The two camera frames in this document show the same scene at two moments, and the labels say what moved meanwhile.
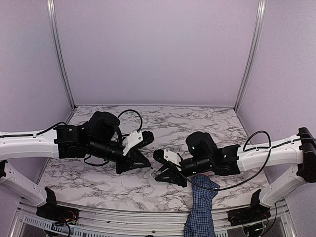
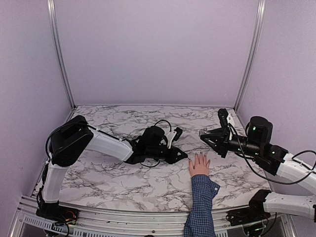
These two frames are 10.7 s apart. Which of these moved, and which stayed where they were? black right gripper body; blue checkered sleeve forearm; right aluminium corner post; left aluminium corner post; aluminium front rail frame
Moved: black right gripper body
Stayed: right aluminium corner post; left aluminium corner post; blue checkered sleeve forearm; aluminium front rail frame
